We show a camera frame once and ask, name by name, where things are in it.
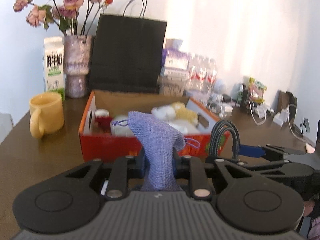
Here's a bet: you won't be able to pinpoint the water bottle middle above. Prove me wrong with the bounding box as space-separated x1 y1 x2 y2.
197 56 208 91

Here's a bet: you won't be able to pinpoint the green spray bottle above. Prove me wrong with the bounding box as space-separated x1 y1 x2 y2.
237 83 246 106

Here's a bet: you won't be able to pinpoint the red fabric rose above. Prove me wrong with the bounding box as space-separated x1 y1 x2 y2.
94 116 113 133

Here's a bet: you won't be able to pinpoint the clear seed container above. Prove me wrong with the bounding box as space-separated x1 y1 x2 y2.
158 76 187 96

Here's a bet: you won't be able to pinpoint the purple textured vase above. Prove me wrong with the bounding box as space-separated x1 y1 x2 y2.
63 35 94 99

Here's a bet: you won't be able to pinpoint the purple woven pouch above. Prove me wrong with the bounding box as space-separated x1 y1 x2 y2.
127 111 187 192

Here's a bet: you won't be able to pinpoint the water bottle right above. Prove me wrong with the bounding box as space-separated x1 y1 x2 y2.
206 59 217 93

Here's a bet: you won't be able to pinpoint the black braided cable bundle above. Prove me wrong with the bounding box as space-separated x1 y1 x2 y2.
209 119 241 160

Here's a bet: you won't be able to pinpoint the water bottle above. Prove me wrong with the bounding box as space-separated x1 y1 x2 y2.
197 56 208 91
206 59 217 93
188 54 200 89

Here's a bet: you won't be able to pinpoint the white robot figurine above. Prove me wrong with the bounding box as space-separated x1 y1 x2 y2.
210 79 226 102

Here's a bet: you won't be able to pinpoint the yellow snack bag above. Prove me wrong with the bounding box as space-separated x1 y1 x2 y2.
248 77 267 104

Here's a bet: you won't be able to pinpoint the red cardboard box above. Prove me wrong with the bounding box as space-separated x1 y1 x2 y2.
79 90 220 163

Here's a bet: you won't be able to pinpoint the white milk carton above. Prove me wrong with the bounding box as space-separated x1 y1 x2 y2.
43 36 65 101

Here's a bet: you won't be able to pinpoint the white charging cable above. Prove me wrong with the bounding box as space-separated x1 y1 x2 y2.
246 100 267 126

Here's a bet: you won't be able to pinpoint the white tissue cloth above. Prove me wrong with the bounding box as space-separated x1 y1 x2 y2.
110 115 135 137

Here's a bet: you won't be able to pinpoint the white earphones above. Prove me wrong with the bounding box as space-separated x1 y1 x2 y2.
209 101 227 118

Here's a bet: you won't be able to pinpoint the water bottle left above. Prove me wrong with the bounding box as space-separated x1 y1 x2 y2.
188 54 200 89

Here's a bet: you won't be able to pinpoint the white flat box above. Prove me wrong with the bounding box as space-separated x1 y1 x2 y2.
161 67 189 80

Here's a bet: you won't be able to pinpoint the dried pink rose bouquet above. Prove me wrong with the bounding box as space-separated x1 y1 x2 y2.
13 0 114 36

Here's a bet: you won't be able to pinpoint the black paper bag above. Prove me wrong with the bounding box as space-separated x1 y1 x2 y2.
88 0 167 93

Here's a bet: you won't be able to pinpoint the person's right hand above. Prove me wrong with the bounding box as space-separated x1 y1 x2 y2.
303 200 320 240

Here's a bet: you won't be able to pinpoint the white yellow plush toy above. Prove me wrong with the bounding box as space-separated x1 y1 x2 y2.
151 102 200 134

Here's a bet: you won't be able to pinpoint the yellow ceramic mug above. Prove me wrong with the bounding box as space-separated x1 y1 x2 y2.
29 92 64 139

